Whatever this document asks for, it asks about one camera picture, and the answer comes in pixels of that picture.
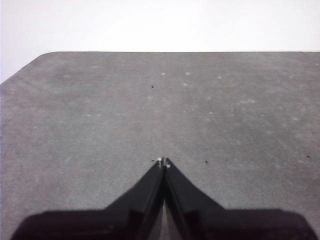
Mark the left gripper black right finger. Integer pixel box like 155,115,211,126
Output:
164,157,318,240

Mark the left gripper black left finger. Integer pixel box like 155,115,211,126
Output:
11,156,165,240

